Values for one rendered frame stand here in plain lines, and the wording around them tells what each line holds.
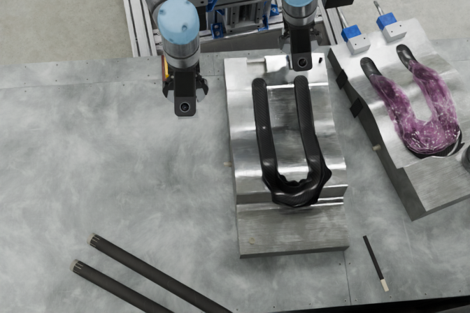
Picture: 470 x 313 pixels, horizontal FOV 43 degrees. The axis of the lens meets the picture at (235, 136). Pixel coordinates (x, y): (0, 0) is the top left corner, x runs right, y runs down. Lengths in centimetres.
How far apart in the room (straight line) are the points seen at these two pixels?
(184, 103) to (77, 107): 44
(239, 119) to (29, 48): 141
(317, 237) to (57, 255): 63
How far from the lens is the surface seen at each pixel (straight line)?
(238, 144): 144
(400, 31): 167
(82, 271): 146
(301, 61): 135
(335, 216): 145
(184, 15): 112
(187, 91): 126
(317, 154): 143
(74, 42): 266
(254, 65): 157
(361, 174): 156
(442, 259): 157
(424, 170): 149
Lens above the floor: 225
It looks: 69 degrees down
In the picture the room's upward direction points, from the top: 5 degrees clockwise
